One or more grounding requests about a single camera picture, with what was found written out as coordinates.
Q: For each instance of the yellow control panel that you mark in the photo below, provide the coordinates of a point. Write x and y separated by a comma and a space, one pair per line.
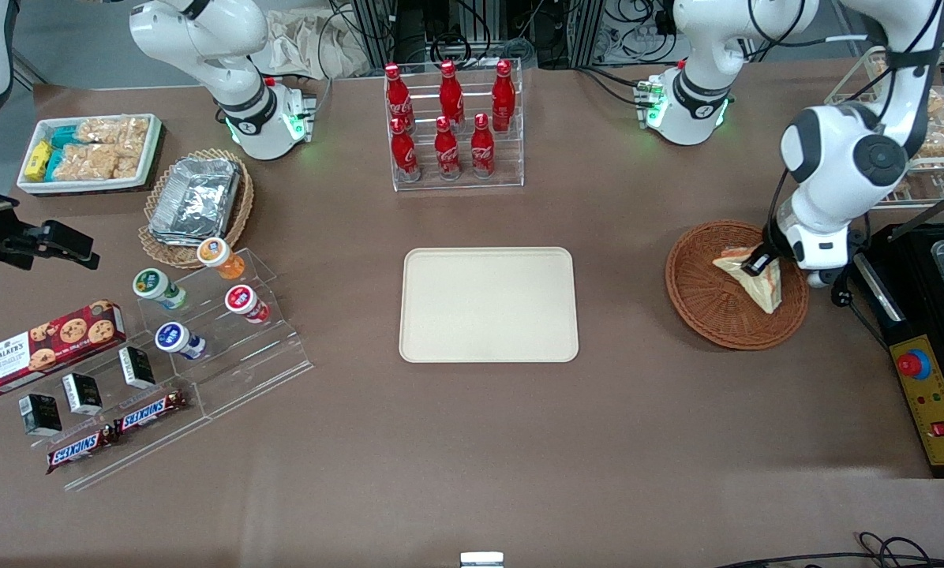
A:
942, 410

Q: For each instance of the silver metal bar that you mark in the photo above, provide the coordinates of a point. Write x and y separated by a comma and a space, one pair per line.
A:
934, 214

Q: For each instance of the red lid yogurt cup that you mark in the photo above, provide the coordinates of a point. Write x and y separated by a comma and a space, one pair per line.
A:
245, 302

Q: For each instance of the red cola bottle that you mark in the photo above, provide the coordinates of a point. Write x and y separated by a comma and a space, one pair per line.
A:
447, 154
451, 95
397, 95
503, 99
482, 150
405, 154

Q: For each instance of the stack of foil containers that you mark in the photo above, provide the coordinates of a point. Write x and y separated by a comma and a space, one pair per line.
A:
196, 197

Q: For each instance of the light woven wicker basket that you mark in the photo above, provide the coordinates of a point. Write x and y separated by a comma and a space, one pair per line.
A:
243, 201

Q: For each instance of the clear acrylic cup step stand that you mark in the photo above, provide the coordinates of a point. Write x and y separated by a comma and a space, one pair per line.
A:
259, 355

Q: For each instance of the small black box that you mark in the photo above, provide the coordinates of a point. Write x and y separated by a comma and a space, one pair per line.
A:
82, 394
136, 367
40, 414

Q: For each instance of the yellow snack packet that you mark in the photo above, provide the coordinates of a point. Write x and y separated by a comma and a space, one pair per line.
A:
38, 159

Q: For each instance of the beige plastic tray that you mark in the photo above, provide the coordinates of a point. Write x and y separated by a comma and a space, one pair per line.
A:
480, 308

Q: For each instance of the beige cloth bag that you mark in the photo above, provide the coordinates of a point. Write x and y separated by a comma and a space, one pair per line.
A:
306, 47

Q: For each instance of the clear acrylic snack step stand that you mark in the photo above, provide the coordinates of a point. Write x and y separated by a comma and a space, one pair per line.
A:
156, 446

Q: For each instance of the orange lid yogurt cup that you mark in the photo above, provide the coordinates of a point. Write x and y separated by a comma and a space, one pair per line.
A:
218, 256

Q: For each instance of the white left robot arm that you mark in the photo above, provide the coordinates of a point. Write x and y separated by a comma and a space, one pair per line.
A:
835, 158

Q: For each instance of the blue lid yogurt cup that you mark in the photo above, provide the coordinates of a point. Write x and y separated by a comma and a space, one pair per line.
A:
176, 339

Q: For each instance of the round brown wicker basket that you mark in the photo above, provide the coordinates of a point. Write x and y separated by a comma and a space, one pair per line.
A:
705, 315

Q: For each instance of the clear acrylic bottle rack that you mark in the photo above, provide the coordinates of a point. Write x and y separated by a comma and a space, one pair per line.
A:
511, 158

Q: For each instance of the clear bag of rice crackers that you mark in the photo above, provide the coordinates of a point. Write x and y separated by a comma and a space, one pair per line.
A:
97, 162
113, 130

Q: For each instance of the red emergency stop button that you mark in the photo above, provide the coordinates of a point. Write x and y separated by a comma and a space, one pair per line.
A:
914, 364

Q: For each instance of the teal snack packet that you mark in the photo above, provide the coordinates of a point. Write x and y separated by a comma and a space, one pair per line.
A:
63, 136
54, 164

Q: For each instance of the Snickers chocolate bar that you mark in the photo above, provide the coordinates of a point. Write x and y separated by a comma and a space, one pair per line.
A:
148, 412
79, 450

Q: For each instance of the triangular sandwich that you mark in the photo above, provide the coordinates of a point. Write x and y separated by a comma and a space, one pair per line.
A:
764, 292

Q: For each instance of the black machine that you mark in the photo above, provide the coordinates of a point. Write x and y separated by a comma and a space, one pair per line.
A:
914, 300

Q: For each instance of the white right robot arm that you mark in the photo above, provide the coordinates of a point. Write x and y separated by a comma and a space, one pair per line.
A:
243, 102

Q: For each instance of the green lid yogurt cup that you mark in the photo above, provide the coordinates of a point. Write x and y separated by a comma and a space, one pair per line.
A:
156, 286

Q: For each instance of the white rectangular bin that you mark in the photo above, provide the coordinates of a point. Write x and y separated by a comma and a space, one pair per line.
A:
152, 150

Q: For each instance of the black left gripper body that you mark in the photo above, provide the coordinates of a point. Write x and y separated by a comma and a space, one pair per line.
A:
773, 237

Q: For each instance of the red Walkers cookie box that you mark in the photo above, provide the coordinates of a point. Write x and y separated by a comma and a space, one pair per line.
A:
46, 347

